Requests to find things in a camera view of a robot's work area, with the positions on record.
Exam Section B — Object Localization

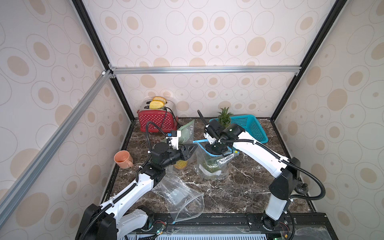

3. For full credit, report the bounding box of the clear zip bag green seal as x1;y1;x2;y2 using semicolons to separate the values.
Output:
161;119;196;171

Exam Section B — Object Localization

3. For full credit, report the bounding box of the clear zip bag blue slider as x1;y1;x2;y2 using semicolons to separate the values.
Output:
193;140;239;180

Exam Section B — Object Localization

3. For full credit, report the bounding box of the yellow pineapple green crown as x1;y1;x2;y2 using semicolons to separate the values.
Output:
218;107;233;128

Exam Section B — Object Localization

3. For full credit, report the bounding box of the clear zip bag white seal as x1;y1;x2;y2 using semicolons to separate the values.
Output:
152;173;205;224

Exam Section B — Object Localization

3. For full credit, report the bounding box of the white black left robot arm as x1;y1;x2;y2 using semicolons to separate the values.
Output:
75;131;198;240

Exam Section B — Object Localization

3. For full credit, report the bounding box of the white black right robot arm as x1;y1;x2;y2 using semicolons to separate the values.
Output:
198;113;326;231

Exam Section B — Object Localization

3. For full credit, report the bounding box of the pineapple in green bag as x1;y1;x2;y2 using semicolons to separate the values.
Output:
173;160;188;170

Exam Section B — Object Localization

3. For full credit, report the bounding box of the red polka dot toaster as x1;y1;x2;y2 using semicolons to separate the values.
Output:
137;100;179;133

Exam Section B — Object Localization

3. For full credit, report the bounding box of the pink ceramic mug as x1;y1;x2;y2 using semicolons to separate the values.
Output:
114;150;134;169

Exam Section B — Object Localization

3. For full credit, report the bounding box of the teal plastic basket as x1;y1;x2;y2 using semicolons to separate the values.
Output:
224;115;269;144

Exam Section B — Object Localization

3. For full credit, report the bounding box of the yellow toast slice front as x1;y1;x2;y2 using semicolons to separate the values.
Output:
149;100;165;110

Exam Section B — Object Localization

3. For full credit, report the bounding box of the yellow toast slice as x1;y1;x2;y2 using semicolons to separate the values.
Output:
152;96;167;105
149;100;165;110

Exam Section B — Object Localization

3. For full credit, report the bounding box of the yellow toast slice back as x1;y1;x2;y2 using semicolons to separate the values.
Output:
152;96;167;105

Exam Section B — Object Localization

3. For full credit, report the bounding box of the small glass bottle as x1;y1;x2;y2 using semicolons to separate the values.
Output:
295;182;309;195

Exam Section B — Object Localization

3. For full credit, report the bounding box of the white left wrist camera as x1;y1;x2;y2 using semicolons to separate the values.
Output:
166;130;182;150

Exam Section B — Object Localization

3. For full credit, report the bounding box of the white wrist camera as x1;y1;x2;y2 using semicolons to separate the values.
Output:
166;130;182;150
204;133;216;144

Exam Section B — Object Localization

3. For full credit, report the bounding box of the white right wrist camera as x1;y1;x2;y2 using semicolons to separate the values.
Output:
204;133;216;144

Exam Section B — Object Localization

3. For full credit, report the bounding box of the black toaster power cable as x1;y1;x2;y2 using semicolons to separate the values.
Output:
157;106;183;133

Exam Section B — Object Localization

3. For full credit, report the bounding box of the aluminium frame bar back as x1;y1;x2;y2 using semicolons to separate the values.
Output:
111;65;302;75

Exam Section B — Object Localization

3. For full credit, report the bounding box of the aluminium frame bar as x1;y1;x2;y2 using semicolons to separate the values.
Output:
1;70;112;227
111;65;302;75

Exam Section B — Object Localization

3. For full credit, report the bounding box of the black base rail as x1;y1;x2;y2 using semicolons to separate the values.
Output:
79;212;340;240

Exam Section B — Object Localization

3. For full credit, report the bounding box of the aluminium frame bar left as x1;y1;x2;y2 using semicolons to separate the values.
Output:
1;70;112;227

